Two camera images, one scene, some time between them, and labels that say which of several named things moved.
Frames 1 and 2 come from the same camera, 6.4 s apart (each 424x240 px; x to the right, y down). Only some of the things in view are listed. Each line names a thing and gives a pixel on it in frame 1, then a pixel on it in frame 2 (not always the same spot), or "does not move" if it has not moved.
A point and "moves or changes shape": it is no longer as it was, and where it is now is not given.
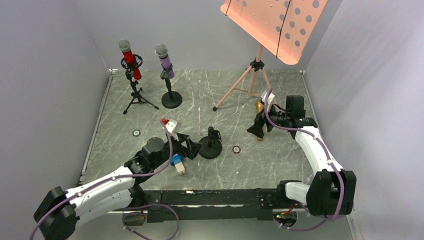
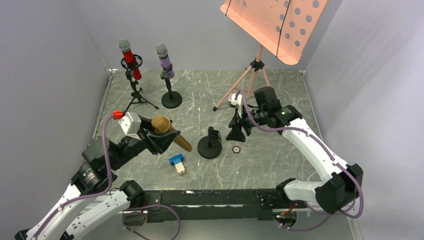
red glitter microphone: (124, 45) does not move
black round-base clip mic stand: (212, 144) does not move
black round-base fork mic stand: (170, 100) does not move
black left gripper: (182, 147) → (144, 134)
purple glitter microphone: (161, 51) does not move
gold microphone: (260, 106) moves or changes shape
